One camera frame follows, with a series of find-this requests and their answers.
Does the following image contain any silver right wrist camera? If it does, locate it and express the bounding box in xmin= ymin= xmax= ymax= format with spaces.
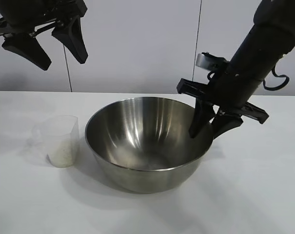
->
xmin=197 ymin=52 xmax=230 ymax=72

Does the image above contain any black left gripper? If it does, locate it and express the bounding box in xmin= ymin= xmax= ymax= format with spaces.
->
xmin=0 ymin=0 xmax=89 ymax=71

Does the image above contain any clear plastic measuring cup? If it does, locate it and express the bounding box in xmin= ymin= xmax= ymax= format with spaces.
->
xmin=31 ymin=115 xmax=80 ymax=168

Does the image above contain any white uncooked rice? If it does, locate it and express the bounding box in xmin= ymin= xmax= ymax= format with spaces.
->
xmin=47 ymin=140 xmax=79 ymax=168

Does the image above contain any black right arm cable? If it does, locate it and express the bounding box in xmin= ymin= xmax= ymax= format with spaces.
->
xmin=262 ymin=55 xmax=290 ymax=90

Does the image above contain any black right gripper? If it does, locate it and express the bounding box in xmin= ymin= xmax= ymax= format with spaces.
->
xmin=177 ymin=63 xmax=270 ymax=141

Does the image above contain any stainless steel mixing bowl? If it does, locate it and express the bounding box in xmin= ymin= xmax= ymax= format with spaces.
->
xmin=85 ymin=97 xmax=214 ymax=195

